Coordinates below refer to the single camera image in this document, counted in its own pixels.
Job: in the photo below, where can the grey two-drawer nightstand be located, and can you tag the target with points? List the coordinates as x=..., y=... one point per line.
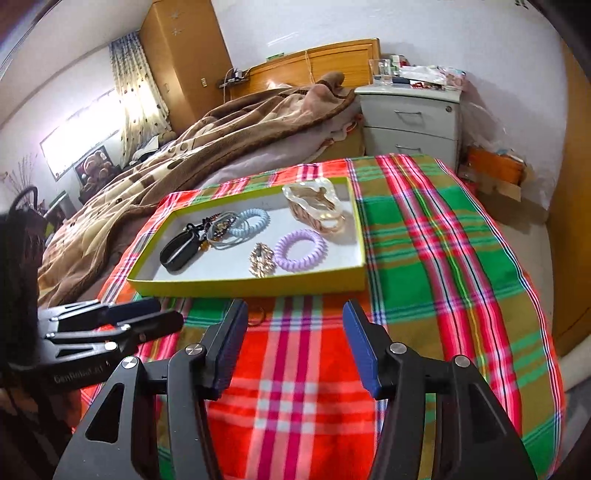
x=405, y=120

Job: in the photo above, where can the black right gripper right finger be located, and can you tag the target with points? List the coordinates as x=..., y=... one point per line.
x=475, y=439

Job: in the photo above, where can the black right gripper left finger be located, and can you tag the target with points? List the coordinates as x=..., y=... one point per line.
x=117, y=437

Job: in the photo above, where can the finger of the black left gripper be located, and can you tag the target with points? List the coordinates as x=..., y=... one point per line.
x=154, y=325
x=126, y=312

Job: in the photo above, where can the beige translucent hair claw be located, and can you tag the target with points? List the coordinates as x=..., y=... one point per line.
x=316, y=204

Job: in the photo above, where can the clutter on nightstand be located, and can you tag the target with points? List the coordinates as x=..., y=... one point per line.
x=397, y=70

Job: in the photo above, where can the orange box on floor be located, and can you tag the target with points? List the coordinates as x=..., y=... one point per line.
x=496, y=174

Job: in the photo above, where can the black wristband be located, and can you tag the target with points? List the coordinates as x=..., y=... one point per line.
x=180, y=249

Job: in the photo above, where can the patterned window curtain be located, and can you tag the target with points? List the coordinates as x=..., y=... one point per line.
x=145, y=113

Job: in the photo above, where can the brown paw print blanket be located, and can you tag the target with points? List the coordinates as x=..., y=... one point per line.
x=79, y=251

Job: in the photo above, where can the wooden headboard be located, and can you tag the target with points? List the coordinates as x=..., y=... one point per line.
x=304, y=67

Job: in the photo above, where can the wooden wardrobe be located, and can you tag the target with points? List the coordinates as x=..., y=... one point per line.
x=187, y=56

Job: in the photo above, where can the yellow-green shallow box tray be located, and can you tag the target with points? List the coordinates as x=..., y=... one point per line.
x=224, y=273

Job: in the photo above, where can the wooden door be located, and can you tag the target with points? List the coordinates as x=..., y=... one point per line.
x=569, y=217

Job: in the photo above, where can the grey elastic hair band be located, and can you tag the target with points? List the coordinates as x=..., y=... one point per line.
x=227, y=230

